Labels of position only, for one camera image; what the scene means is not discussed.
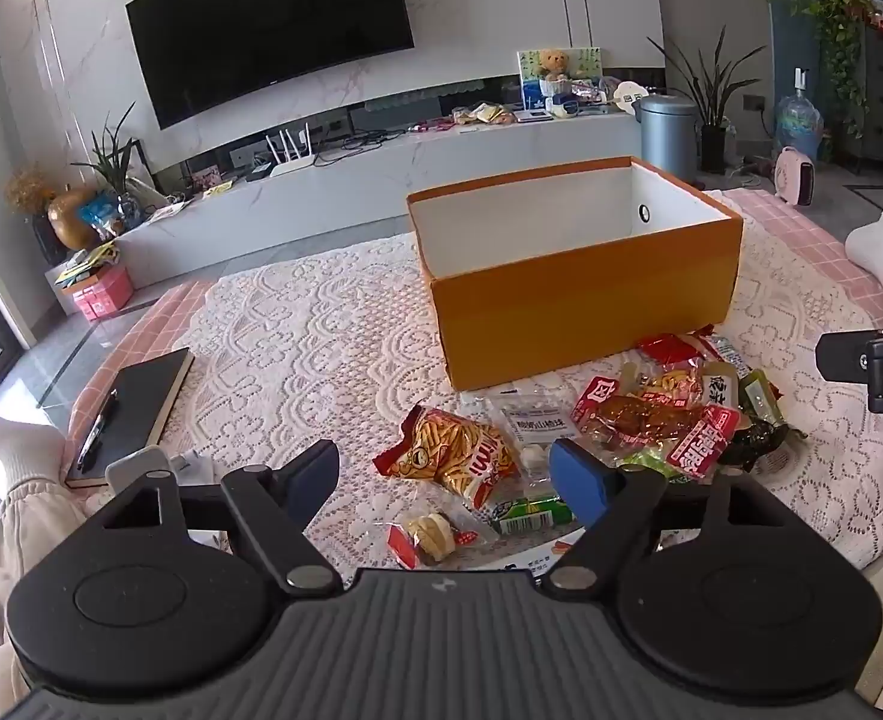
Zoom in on white blue snack packet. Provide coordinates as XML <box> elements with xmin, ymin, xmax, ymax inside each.
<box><xmin>485</xmin><ymin>529</ymin><xmax>588</xmax><ymax>580</ymax></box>

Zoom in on red yellow chips bag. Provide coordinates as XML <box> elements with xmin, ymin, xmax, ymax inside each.
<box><xmin>373</xmin><ymin>405</ymin><xmax>524</xmax><ymax>515</ymax></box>

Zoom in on red snack packet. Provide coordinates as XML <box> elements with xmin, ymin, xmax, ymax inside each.
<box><xmin>636</xmin><ymin>333</ymin><xmax>722</xmax><ymax>370</ymax></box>
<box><xmin>662</xmin><ymin>405</ymin><xmax>743</xmax><ymax>483</ymax></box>

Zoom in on golden vase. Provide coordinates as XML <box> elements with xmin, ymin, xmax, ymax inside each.
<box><xmin>47</xmin><ymin>190</ymin><xmax>102</xmax><ymax>251</ymax></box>

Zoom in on yellow pickled vegetable packet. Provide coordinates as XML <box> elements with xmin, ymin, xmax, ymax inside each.
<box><xmin>620</xmin><ymin>356</ymin><xmax>743</xmax><ymax>410</ymax></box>

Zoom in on pink storage box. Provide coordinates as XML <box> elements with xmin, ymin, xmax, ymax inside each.
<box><xmin>71</xmin><ymin>265</ymin><xmax>136</xmax><ymax>323</ymax></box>

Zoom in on pink space heater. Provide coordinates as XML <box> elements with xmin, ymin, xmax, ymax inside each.
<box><xmin>774</xmin><ymin>147</ymin><xmax>825</xmax><ymax>208</ymax></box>

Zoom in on dried flower bunch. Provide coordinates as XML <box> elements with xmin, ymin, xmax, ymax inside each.
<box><xmin>4</xmin><ymin>163</ymin><xmax>61</xmax><ymax>215</ymax></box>

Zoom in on grey blue trash can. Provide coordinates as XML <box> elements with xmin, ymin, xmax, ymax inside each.
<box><xmin>632</xmin><ymin>94</ymin><xmax>699</xmax><ymax>185</ymax></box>

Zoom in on brown braised meat packet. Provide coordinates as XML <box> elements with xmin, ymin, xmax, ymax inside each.
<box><xmin>572</xmin><ymin>375</ymin><xmax>713</xmax><ymax>452</ymax></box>

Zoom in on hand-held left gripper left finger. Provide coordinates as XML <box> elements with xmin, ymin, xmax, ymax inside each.
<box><xmin>92</xmin><ymin>439</ymin><xmax>345</xmax><ymax>598</ymax></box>

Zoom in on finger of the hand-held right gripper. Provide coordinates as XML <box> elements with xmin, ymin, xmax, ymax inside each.
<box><xmin>816</xmin><ymin>333</ymin><xmax>873</xmax><ymax>385</ymax></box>

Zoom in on white television cabinet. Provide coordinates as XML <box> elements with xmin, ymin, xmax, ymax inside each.
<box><xmin>115</xmin><ymin>106</ymin><xmax>662</xmax><ymax>280</ymax></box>

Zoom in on olive green snack packet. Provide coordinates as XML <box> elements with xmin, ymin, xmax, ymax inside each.
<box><xmin>737</xmin><ymin>370</ymin><xmax>785</xmax><ymax>428</ymax></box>

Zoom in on green spiky potted plant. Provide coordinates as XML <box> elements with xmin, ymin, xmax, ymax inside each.
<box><xmin>70</xmin><ymin>101</ymin><xmax>159</xmax><ymax>205</ymax></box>

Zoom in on white router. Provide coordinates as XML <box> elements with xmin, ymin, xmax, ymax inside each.
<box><xmin>265</xmin><ymin>122</ymin><xmax>316</xmax><ymax>178</ymax></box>

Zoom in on green white picture board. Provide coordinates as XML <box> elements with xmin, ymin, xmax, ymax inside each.
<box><xmin>516</xmin><ymin>46</ymin><xmax>605</xmax><ymax>110</ymax></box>

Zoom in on hanging green vine plant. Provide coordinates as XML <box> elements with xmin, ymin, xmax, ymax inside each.
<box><xmin>785</xmin><ymin>0</ymin><xmax>875</xmax><ymax>140</ymax></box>

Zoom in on light green snack packet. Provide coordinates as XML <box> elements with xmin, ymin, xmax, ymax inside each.
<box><xmin>620</xmin><ymin>450</ymin><xmax>693</xmax><ymax>482</ymax></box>

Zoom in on pink checkered mat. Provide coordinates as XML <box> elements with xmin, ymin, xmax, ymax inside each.
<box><xmin>67</xmin><ymin>187</ymin><xmax>883</xmax><ymax>460</ymax></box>

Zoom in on orange cardboard box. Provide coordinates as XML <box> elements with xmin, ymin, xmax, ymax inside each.
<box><xmin>406</xmin><ymin>156</ymin><xmax>744</xmax><ymax>392</ymax></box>

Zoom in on small clear biscuit packet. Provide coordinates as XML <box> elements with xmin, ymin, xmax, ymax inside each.
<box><xmin>386</xmin><ymin>510</ymin><xmax>500</xmax><ymax>571</ymax></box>

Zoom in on white lace blanket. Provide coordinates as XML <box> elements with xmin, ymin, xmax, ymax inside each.
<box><xmin>158</xmin><ymin>191</ymin><xmax>883</xmax><ymax>595</ymax></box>

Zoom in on black notebook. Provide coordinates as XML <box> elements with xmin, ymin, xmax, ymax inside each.
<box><xmin>65</xmin><ymin>347</ymin><xmax>196</xmax><ymax>489</ymax></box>

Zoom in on black pen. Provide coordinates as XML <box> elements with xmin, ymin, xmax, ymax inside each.
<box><xmin>76</xmin><ymin>390</ymin><xmax>121</xmax><ymax>475</ymax></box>

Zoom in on clear packet of white balls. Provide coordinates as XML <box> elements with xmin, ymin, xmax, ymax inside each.
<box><xmin>485</xmin><ymin>388</ymin><xmax>587</xmax><ymax>475</ymax></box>

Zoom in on black wall television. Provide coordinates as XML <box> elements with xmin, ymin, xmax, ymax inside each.
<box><xmin>125</xmin><ymin>0</ymin><xmax>417</xmax><ymax>131</ymax></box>

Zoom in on tall plant in black pot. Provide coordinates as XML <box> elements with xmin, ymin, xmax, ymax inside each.
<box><xmin>647</xmin><ymin>26</ymin><xmax>770</xmax><ymax>175</ymax></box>

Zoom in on dark green snack packet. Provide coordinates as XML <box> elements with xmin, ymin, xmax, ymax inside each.
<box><xmin>717</xmin><ymin>420</ymin><xmax>807</xmax><ymax>467</ymax></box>

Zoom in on person's left leg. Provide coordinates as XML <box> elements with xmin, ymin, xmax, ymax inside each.
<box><xmin>0</xmin><ymin>397</ymin><xmax>75</xmax><ymax>720</ymax></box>

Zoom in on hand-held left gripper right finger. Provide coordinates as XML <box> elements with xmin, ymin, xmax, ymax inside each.
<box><xmin>546</xmin><ymin>439</ymin><xmax>795</xmax><ymax>593</ymax></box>

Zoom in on blue water jug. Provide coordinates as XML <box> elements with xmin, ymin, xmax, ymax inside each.
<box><xmin>776</xmin><ymin>67</ymin><xmax>824</xmax><ymax>163</ymax></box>

